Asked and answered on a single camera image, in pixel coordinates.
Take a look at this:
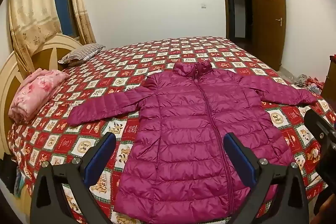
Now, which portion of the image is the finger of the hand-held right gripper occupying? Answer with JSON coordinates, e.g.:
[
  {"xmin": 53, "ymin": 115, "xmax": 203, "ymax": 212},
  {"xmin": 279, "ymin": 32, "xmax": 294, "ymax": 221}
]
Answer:
[{"xmin": 304, "ymin": 109, "xmax": 336, "ymax": 147}]

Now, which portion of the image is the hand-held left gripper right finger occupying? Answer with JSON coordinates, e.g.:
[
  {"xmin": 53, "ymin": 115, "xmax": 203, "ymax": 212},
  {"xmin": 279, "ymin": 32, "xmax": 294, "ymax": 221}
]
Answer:
[{"xmin": 223, "ymin": 132, "xmax": 309, "ymax": 224}]

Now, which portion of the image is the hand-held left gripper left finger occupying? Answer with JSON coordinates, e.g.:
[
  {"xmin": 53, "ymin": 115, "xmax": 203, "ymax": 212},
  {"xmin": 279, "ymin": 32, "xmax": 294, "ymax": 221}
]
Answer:
[{"xmin": 29, "ymin": 132, "xmax": 117, "ymax": 224}]

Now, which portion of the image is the magenta puffer jacket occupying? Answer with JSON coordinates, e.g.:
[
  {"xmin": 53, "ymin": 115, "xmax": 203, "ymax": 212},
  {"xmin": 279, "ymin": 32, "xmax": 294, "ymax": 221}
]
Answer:
[{"xmin": 69, "ymin": 62, "xmax": 318, "ymax": 224}]

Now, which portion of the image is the pile of clothes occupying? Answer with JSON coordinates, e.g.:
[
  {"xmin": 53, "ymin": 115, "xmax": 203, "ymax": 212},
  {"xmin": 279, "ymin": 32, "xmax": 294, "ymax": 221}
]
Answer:
[{"xmin": 291, "ymin": 74, "xmax": 326, "ymax": 94}]

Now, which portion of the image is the brown wooden cabinet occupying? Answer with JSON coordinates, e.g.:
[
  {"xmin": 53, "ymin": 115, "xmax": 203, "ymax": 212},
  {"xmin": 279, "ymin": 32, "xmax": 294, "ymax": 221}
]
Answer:
[{"xmin": 322, "ymin": 55, "xmax": 336, "ymax": 102}]

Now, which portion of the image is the pink folded blanket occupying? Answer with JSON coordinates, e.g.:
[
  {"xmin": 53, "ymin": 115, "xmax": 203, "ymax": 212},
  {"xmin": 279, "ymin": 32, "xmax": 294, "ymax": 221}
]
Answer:
[{"xmin": 8, "ymin": 69, "xmax": 69, "ymax": 124}]

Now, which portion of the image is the black bag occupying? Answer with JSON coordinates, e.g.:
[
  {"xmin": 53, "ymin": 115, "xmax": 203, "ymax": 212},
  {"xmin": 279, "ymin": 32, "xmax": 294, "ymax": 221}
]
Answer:
[{"xmin": 0, "ymin": 153, "xmax": 19, "ymax": 193}]

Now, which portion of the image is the red patterned bedspread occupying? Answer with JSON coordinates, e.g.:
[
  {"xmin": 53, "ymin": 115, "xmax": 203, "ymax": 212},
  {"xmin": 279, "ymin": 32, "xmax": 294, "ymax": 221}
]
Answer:
[{"xmin": 7, "ymin": 35, "xmax": 336, "ymax": 224}]

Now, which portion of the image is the brown wooden door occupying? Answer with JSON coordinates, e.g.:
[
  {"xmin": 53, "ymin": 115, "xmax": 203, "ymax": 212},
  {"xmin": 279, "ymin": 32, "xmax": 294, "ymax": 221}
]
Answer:
[{"xmin": 251, "ymin": 0, "xmax": 287, "ymax": 71}]

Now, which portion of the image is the striped pillow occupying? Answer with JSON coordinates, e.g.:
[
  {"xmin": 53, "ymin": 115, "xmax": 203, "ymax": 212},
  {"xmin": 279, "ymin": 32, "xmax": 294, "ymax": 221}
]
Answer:
[{"xmin": 58, "ymin": 43, "xmax": 106, "ymax": 65}]

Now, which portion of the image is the cream wooden headboard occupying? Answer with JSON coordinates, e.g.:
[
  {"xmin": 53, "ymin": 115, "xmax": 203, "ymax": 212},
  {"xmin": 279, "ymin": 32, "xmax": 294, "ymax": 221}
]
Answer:
[{"xmin": 0, "ymin": 32, "xmax": 84, "ymax": 159}]

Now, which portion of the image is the wide beige floral curtain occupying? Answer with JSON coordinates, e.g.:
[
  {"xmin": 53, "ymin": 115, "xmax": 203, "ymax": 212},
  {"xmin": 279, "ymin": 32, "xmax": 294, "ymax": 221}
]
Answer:
[{"xmin": 9, "ymin": 0, "xmax": 63, "ymax": 80}]

